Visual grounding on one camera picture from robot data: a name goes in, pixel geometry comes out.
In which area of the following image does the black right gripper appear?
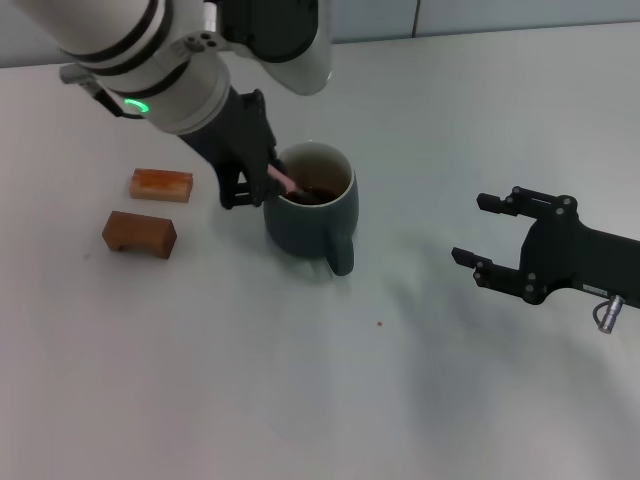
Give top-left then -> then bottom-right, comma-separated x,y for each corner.
450,185 -> 640,307

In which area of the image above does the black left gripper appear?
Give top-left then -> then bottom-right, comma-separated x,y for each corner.
178,88 -> 290,211

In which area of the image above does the pink handled metal spoon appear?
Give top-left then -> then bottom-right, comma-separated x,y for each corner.
267,163 -> 321,202

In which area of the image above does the grey ceramic mug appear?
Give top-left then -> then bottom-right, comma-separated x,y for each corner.
262,141 -> 360,277

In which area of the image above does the dark coffee liquid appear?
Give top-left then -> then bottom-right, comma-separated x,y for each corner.
287,182 -> 347,207

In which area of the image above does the light wooden grooved block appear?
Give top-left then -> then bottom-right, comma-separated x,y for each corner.
129,168 -> 195,204

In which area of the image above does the dark brown wooden block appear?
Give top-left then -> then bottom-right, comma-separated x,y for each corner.
102,210 -> 179,260

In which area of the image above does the right gripper cable with plug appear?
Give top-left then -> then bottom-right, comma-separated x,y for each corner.
592,294 -> 628,334

